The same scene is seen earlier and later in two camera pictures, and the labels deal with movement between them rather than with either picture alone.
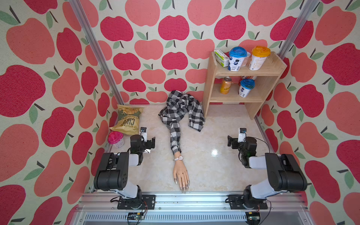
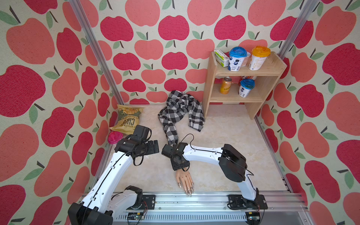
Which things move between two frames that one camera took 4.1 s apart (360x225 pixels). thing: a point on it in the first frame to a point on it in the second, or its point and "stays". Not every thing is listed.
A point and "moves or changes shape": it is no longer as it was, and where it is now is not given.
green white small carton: x=221 y=58 stays
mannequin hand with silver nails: x=180 y=172 moves or changes shape
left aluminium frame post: x=92 y=40 stays
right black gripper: x=235 y=142 to x=174 y=166
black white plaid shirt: x=178 y=104 stays
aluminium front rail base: x=100 y=208 stays
